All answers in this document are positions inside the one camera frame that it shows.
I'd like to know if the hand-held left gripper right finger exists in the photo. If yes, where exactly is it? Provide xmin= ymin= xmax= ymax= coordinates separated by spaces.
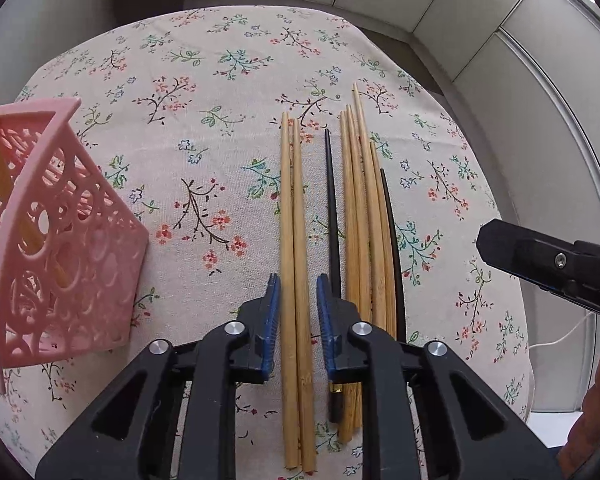
xmin=316 ymin=274 xmax=563 ymax=480

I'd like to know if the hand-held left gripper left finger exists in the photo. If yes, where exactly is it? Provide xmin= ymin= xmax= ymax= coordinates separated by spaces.
xmin=34 ymin=272 xmax=282 ymax=480

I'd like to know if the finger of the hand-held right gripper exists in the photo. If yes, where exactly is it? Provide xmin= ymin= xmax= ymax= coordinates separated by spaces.
xmin=476 ymin=218 xmax=600 ymax=320

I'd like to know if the black chopstick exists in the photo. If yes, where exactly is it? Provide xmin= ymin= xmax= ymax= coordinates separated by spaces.
xmin=380 ymin=168 xmax=408 ymax=343
xmin=323 ymin=128 xmax=345 ymax=423

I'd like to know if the pink lattice utensil holder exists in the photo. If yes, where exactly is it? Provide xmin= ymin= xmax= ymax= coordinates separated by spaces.
xmin=0 ymin=97 xmax=150 ymax=395

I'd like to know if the person's right forearm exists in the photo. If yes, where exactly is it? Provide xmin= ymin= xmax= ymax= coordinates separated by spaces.
xmin=557 ymin=342 xmax=600 ymax=468

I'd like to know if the floral tablecloth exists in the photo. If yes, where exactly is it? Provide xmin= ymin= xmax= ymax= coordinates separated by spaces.
xmin=0 ymin=5 xmax=533 ymax=480

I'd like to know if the white cable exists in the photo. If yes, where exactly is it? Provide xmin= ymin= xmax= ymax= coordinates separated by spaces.
xmin=527 ymin=307 xmax=593 ymax=351

